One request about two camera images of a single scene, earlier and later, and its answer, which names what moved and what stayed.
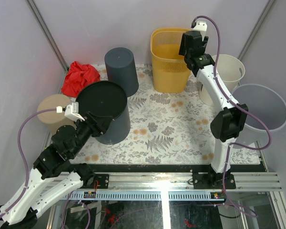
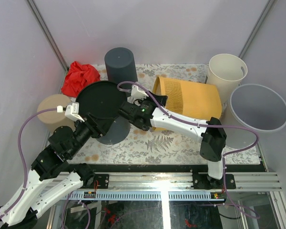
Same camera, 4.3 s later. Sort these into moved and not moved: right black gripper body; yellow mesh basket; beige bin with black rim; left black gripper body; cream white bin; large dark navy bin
Moved: right black gripper body; yellow mesh basket
Not moved: large dark navy bin; cream white bin; beige bin with black rim; left black gripper body
